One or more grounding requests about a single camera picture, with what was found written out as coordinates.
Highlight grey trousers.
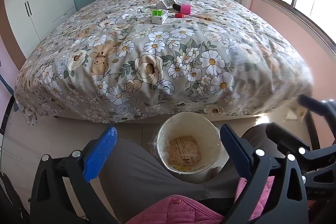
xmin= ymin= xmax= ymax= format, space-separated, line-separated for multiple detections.
xmin=98 ymin=124 xmax=279 ymax=203

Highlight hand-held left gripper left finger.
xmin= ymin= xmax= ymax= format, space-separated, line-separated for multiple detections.
xmin=31 ymin=126 xmax=118 ymax=224

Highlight floral printed blanket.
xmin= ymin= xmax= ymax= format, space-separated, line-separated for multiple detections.
xmin=14 ymin=0 xmax=314 ymax=125

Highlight pink quilted jacket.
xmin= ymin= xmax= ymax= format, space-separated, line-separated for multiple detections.
xmin=126 ymin=177 xmax=276 ymax=224

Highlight black cloth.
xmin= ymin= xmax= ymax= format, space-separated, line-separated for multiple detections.
xmin=199 ymin=197 xmax=235 ymax=214

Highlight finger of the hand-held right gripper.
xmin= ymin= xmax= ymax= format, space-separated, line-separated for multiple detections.
xmin=266 ymin=122 xmax=336 ymax=172
xmin=298 ymin=95 xmax=336 ymax=122

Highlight green and white box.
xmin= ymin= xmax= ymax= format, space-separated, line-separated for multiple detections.
xmin=151 ymin=9 xmax=169 ymax=25

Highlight white waste bin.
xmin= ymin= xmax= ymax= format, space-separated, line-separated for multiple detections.
xmin=148 ymin=112 xmax=229 ymax=174

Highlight dark chair frame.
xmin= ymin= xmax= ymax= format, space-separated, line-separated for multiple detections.
xmin=307 ymin=111 xmax=320 ymax=151

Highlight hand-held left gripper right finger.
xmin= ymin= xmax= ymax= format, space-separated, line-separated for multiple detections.
xmin=220 ymin=124 xmax=308 ymax=224

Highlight white paper bin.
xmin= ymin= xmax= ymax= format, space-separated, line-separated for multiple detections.
xmin=148 ymin=112 xmax=228 ymax=185

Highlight printed paper wrapper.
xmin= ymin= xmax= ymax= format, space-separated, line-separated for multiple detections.
xmin=168 ymin=135 xmax=202 ymax=165

